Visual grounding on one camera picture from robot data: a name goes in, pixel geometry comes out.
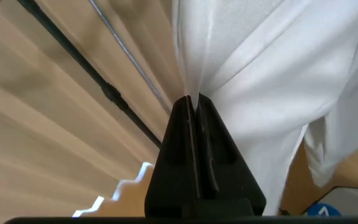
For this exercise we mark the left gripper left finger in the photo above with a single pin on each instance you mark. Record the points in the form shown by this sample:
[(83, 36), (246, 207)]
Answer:
[(172, 183)]

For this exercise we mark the black clothes rack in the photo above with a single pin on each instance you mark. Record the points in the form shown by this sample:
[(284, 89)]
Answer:
[(110, 91)]

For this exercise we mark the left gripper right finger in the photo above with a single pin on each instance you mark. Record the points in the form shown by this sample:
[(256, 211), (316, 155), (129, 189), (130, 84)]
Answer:
[(238, 186)]

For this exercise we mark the pale grey garment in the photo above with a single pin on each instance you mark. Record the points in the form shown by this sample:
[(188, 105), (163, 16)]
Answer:
[(275, 77)]

